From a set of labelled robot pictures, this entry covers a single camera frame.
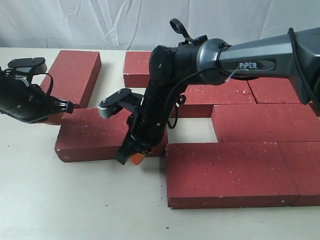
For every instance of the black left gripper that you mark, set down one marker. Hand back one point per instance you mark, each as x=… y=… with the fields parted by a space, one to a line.
x=28 y=103

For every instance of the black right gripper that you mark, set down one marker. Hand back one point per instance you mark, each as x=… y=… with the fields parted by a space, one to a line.
x=148 y=123

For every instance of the red brick with white chip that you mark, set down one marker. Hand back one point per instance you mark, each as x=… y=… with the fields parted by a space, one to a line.
x=200 y=99

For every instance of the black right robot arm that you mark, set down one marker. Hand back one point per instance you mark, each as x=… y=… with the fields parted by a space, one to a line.
x=294 y=56

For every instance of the red brick front large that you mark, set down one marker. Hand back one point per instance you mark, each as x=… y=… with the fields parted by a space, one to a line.
x=227 y=175

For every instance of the light blue backdrop cloth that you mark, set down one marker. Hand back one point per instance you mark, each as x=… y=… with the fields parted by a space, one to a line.
x=144 y=24

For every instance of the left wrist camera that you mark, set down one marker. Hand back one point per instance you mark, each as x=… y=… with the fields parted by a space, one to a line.
x=28 y=66

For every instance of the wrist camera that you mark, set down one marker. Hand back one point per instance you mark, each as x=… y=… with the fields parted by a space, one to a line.
x=121 y=99
x=28 y=66

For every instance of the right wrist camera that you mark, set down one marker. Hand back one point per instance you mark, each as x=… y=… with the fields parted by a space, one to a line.
x=121 y=99

